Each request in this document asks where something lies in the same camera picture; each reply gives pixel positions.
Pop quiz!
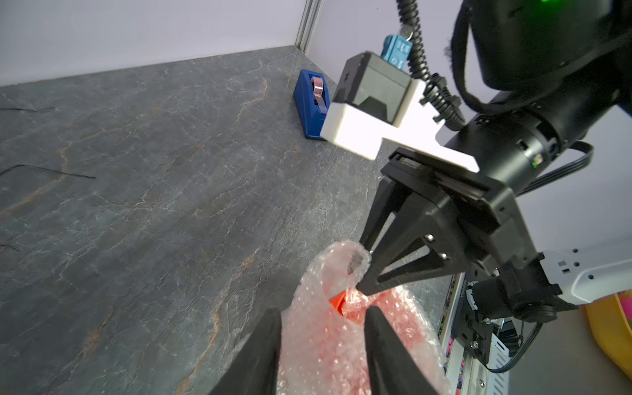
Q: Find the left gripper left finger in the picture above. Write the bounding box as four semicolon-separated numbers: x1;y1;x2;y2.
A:
210;309;282;395

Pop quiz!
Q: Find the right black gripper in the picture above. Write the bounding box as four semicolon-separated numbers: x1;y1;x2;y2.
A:
356;148;538;296

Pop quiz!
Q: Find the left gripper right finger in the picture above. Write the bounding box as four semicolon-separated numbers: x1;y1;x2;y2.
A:
364;306;438;395

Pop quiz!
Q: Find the red plastic wine glass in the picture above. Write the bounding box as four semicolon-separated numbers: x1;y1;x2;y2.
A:
279;286;440;394

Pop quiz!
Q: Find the clear bubble wrap sheet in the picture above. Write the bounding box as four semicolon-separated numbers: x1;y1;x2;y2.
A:
277;240;449;394

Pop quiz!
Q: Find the pink tape roll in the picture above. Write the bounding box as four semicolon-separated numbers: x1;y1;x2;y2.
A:
311;77;328;115

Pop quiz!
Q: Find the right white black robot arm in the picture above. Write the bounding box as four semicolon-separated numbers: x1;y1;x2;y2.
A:
335;1;631;363

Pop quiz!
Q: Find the blue tape dispenser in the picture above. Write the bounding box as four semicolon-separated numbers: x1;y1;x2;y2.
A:
294;69;330;140

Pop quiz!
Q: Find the thin dark twig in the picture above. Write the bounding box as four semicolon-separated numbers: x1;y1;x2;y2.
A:
1;107;97;179

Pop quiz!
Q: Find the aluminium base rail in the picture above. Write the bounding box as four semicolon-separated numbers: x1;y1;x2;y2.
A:
438;269;510;394

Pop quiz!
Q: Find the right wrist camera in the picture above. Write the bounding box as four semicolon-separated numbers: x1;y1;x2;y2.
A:
320;35;480;173

